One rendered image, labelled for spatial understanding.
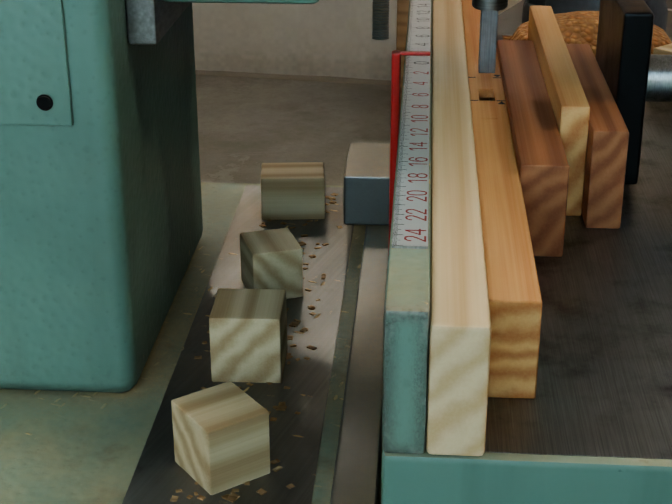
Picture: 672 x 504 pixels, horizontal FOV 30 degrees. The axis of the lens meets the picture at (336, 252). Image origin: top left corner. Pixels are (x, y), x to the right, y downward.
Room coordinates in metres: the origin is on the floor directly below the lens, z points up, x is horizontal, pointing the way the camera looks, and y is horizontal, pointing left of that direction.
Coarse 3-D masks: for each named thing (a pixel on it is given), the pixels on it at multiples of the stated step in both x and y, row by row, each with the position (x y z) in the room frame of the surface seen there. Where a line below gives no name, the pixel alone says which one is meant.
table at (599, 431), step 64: (640, 192) 0.61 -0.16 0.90; (576, 256) 0.53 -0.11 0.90; (640, 256) 0.53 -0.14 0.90; (576, 320) 0.46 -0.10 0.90; (640, 320) 0.46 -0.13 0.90; (576, 384) 0.41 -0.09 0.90; (640, 384) 0.41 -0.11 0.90; (512, 448) 0.37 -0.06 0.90; (576, 448) 0.37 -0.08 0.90; (640, 448) 0.37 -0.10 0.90
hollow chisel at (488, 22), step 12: (492, 12) 0.66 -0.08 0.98; (480, 24) 0.67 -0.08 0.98; (492, 24) 0.66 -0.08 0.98; (480, 36) 0.66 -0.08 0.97; (492, 36) 0.66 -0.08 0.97; (480, 48) 0.66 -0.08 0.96; (492, 48) 0.66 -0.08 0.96; (480, 60) 0.66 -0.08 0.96; (492, 60) 0.66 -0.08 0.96; (480, 72) 0.66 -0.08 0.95; (492, 72) 0.66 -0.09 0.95
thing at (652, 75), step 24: (600, 0) 0.70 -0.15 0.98; (624, 0) 0.64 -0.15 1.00; (600, 24) 0.69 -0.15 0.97; (624, 24) 0.61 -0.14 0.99; (648, 24) 0.61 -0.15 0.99; (600, 48) 0.68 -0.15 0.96; (624, 48) 0.61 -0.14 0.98; (648, 48) 0.61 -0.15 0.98; (624, 72) 0.61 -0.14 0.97; (648, 72) 0.61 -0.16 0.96; (624, 96) 0.61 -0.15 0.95; (648, 96) 0.64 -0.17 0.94; (624, 120) 0.61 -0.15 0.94
